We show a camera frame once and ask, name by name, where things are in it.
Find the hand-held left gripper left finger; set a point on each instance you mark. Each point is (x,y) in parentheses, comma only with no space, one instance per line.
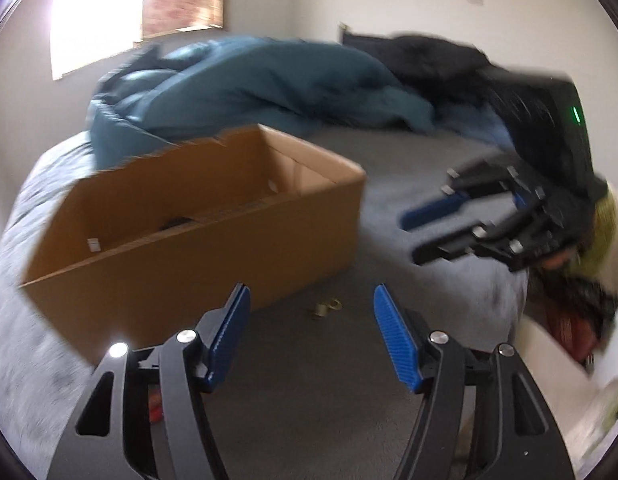
(231,330)

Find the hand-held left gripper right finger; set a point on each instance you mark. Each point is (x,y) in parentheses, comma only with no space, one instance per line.
(396,340)

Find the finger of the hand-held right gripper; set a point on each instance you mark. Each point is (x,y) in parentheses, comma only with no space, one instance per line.
(439,250)
(434,210)

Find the brown cardboard box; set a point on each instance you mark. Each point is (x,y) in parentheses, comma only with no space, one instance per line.
(189,270)

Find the person's right forearm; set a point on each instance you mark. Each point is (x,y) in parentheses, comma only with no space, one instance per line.
(614,240)

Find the person's right hand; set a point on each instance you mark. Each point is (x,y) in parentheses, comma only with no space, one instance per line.
(559,261)

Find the light blue towel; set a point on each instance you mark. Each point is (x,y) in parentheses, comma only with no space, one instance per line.
(489,130)

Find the bed with grey sheet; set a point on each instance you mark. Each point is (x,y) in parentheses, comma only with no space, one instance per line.
(299,400)

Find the black jacket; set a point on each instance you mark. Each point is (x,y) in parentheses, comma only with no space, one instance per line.
(439,70)

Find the dark red patterned clothing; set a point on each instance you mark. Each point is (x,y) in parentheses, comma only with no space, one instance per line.
(579,310)

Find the teal blue duvet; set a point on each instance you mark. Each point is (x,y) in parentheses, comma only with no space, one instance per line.
(269,85)

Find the window with metal frame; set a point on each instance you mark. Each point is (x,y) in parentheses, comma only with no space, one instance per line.
(89,20)

